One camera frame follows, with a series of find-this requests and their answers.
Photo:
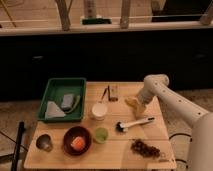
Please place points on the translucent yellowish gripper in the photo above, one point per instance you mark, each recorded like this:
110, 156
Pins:
139, 109

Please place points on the yellow banana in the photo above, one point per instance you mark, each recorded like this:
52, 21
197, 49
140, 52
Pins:
131, 102

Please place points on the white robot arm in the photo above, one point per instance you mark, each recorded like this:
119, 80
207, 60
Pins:
200, 120

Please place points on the white cup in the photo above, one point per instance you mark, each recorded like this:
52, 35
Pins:
99, 111

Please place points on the green plastic cup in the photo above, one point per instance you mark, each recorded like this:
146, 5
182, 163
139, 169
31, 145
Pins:
101, 135

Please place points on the metal cup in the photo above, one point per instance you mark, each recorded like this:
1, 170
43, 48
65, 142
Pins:
43, 142

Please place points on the white dish brush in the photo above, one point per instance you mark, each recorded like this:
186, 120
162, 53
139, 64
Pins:
124, 126

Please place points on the small wooden block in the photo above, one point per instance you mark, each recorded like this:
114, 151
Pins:
114, 93

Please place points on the brown grape bunch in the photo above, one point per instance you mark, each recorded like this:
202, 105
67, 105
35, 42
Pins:
139, 147

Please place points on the small thin utensil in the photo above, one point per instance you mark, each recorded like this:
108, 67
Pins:
103, 95

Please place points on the green bean pod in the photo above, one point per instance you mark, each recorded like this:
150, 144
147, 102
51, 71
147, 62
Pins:
77, 100

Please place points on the dark red bowl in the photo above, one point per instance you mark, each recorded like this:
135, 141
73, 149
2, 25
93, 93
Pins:
71, 134

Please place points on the orange carrot piece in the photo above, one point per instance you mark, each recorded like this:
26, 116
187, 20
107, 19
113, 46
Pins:
78, 143

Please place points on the green plastic tray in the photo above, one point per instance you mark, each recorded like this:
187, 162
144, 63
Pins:
55, 90

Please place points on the white triangular cloth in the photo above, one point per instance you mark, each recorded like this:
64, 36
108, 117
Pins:
53, 111

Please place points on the black pole stand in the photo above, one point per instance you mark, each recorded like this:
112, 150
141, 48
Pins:
18, 141

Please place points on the green base white post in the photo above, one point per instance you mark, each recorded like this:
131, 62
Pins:
90, 14

